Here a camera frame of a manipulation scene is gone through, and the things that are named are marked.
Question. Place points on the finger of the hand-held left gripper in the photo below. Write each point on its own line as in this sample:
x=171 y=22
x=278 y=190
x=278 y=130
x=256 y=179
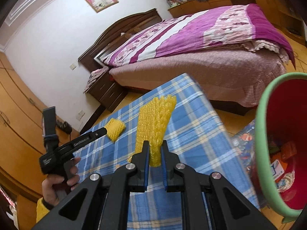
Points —
x=99 y=133

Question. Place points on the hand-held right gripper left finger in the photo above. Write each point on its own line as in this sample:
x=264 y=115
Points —
x=145 y=170

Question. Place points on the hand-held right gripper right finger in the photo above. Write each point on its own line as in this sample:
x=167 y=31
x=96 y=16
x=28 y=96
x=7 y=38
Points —
x=164 y=170

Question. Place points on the small yellow foam net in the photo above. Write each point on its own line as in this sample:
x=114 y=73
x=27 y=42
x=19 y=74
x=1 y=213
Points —
x=115 y=129

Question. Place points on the long yellow foam net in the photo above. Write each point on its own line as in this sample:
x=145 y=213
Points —
x=153 y=124

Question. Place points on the red bucket with green rim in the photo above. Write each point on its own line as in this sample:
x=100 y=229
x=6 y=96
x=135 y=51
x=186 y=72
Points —
x=261 y=148

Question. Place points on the green snack packet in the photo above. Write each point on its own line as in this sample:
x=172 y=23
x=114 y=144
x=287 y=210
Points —
x=273 y=146

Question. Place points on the white medicine box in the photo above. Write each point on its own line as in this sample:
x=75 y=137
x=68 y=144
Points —
x=277 y=170

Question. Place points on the person's left hand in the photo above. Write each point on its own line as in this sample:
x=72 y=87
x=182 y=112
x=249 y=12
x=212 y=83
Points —
x=51 y=186

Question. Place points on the dark wooden nightstand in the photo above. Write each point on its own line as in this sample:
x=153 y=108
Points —
x=110 y=95

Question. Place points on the light wooden wardrobe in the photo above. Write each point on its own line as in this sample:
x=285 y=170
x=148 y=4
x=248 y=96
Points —
x=19 y=124

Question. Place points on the floral cloth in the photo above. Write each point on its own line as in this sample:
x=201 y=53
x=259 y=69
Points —
x=96 y=79

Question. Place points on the colourful printed floor mat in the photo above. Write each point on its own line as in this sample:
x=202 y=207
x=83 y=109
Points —
x=242 y=143

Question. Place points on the dark wooden bed headboard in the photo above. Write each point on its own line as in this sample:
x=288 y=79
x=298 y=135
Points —
x=120 y=33

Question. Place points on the bed with purple blanket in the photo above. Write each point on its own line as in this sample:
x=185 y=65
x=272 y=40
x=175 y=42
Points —
x=191 y=28

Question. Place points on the row of books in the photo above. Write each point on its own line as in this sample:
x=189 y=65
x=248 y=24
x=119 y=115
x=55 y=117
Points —
x=175 y=2

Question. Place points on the white wall socket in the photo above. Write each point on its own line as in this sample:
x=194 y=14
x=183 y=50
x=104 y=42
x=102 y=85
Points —
x=80 y=115

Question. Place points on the white wall switch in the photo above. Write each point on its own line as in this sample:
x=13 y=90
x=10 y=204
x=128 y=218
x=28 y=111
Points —
x=72 y=66

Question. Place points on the framed wall portrait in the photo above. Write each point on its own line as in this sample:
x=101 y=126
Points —
x=99 y=0

